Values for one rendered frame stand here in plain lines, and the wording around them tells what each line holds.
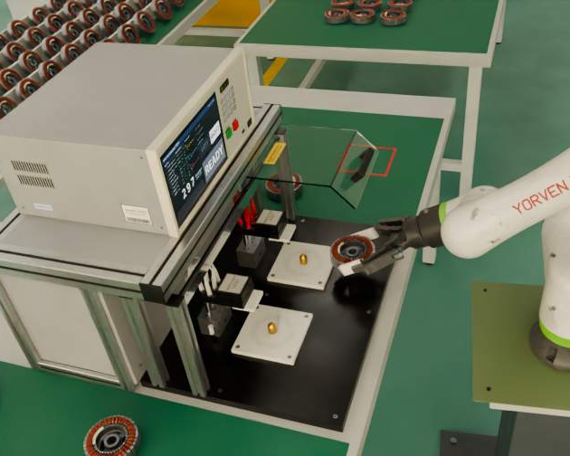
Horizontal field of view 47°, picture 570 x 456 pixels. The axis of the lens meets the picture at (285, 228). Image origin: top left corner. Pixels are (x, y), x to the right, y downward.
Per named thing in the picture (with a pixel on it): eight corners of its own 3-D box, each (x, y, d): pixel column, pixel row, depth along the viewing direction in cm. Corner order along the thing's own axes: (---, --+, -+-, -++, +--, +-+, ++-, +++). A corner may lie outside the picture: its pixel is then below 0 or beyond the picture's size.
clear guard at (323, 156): (379, 152, 166) (378, 131, 162) (356, 209, 149) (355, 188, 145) (259, 141, 176) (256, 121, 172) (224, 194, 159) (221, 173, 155)
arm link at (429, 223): (440, 192, 148) (433, 216, 141) (464, 229, 152) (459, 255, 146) (417, 200, 152) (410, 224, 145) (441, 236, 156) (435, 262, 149)
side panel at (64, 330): (139, 382, 150) (99, 280, 129) (133, 392, 148) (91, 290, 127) (39, 358, 158) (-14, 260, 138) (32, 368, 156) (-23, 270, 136)
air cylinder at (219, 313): (232, 314, 160) (229, 299, 157) (220, 337, 155) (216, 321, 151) (213, 310, 162) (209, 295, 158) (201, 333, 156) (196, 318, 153)
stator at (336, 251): (380, 247, 166) (379, 235, 163) (370, 277, 158) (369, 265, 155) (337, 242, 169) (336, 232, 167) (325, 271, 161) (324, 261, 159)
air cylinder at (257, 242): (266, 250, 177) (263, 234, 174) (256, 269, 172) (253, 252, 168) (249, 247, 179) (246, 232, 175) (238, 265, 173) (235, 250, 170)
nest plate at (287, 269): (339, 251, 174) (338, 247, 173) (323, 289, 163) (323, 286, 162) (286, 243, 179) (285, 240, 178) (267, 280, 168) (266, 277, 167)
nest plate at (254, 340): (312, 317, 157) (312, 313, 156) (293, 365, 146) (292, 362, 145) (254, 306, 161) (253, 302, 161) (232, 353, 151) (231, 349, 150)
